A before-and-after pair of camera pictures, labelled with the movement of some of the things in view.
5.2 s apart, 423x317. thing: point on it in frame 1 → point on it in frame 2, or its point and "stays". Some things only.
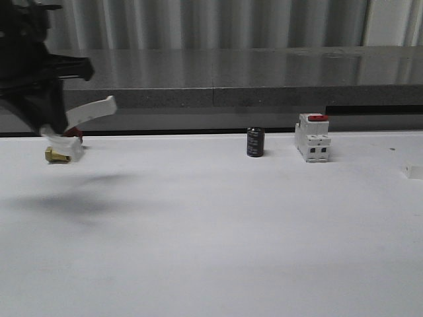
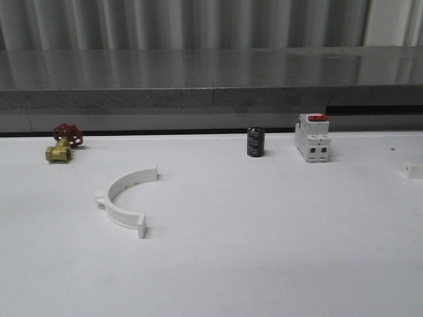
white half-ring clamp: [73, 145] → [121, 217]
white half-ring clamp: [413, 171] stays
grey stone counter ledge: [250, 77] stays
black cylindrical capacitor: [255, 141] stays
